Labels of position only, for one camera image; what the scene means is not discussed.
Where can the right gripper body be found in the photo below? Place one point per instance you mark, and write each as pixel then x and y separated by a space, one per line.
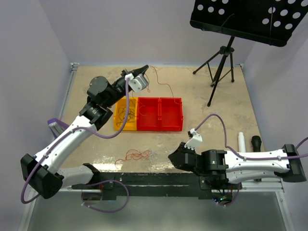
pixel 183 149

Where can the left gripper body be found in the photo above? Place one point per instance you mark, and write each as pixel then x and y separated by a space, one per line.
pixel 119 86

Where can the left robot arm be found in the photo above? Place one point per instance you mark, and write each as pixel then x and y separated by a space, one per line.
pixel 43 171

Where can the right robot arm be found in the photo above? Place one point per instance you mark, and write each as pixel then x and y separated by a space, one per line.
pixel 219 167

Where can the middle red plastic bin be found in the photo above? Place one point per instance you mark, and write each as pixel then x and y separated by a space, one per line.
pixel 148 114

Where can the red plastic bin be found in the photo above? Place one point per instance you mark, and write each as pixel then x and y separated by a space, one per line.
pixel 171 114
pixel 148 114

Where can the right red plastic bin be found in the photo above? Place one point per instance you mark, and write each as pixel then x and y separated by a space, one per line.
pixel 171 114

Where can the white cylinder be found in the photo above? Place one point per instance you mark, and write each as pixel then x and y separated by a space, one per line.
pixel 241 142

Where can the purple box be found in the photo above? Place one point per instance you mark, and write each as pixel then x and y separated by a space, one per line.
pixel 57 127

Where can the black cylinder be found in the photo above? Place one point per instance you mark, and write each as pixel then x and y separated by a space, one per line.
pixel 256 143

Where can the black music stand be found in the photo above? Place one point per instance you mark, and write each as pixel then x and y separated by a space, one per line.
pixel 269 22

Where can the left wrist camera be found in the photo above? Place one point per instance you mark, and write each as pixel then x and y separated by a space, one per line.
pixel 137 83

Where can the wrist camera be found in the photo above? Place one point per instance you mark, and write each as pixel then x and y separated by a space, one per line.
pixel 137 83
pixel 195 140

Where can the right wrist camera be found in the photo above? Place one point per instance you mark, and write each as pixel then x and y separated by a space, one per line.
pixel 195 140

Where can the aluminium frame rail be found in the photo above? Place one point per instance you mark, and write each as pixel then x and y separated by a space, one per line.
pixel 26 217

